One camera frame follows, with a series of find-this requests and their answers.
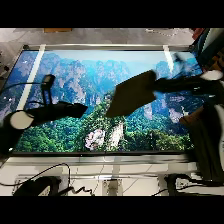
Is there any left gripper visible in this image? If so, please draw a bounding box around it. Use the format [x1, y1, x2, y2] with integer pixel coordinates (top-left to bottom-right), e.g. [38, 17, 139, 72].
[61, 102, 89, 119]

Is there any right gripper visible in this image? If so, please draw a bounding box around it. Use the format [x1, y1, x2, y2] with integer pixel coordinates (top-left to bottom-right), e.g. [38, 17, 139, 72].
[151, 77, 175, 94]

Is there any dark grey garment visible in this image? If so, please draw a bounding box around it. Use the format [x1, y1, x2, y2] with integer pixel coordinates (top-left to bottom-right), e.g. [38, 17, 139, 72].
[187, 103, 224, 185]

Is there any black cable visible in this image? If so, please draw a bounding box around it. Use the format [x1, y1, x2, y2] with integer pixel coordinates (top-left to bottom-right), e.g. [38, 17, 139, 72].
[65, 185, 96, 197]
[0, 80, 46, 98]
[0, 162, 72, 188]

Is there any silver frame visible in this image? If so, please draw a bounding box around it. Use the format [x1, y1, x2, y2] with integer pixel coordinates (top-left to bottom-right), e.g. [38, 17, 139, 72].
[0, 152, 224, 197]

